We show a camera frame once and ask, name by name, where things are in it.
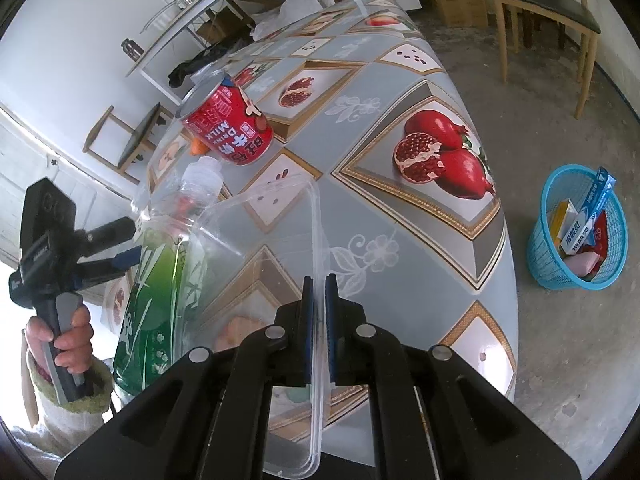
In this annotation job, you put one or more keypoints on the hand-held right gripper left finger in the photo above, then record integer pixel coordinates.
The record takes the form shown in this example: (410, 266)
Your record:
(307, 325)

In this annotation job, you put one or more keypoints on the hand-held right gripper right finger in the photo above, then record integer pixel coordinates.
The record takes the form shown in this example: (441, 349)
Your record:
(330, 325)

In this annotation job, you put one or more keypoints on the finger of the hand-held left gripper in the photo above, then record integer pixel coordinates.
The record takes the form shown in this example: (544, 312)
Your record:
(107, 232)
(125, 259)

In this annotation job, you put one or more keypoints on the clear bottle with green label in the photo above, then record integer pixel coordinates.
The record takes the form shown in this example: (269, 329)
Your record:
(155, 300)

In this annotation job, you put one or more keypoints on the clear plastic bag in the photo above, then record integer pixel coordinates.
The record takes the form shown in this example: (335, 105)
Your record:
(155, 195)

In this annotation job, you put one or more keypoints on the clear plastic food container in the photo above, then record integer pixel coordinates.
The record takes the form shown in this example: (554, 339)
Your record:
(260, 230)

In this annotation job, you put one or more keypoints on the small orange scrap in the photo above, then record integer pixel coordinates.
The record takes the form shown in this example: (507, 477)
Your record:
(200, 146)

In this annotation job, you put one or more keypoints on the red drink can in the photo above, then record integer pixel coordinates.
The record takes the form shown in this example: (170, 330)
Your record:
(225, 125)

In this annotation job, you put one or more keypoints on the blue plastic basket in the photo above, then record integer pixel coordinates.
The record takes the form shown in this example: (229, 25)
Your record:
(545, 255)

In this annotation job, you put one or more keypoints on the yellow white small box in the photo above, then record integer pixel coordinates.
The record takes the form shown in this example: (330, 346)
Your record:
(562, 217)

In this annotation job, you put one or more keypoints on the blue white toothpaste box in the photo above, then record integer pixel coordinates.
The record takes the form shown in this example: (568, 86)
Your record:
(582, 220)

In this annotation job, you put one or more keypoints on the person's left forearm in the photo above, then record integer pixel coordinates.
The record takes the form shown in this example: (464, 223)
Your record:
(60, 430)

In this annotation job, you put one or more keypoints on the person's left hand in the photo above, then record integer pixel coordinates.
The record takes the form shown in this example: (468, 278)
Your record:
(75, 340)

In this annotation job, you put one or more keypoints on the fruit print tablecloth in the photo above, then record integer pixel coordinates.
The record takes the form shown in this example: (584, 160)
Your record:
(400, 270)

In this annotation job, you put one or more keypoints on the wooden chair with black seat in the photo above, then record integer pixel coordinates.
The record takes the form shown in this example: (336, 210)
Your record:
(137, 132)
(550, 2)

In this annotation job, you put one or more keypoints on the black cloth bag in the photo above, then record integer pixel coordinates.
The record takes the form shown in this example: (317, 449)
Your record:
(192, 67)

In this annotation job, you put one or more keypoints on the clear glass bowl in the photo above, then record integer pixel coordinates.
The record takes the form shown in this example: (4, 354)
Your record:
(162, 17)

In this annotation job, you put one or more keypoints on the brown cardboard box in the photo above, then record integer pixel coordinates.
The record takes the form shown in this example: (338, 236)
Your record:
(222, 25)
(457, 5)

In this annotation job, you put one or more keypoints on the white side table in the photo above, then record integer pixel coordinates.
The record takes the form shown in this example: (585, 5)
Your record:
(200, 10)

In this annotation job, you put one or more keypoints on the pink white printed wrapper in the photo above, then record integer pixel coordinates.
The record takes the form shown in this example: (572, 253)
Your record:
(582, 262)

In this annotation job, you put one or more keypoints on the white crumpled sheet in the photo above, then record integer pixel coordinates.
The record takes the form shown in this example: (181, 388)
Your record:
(300, 5)

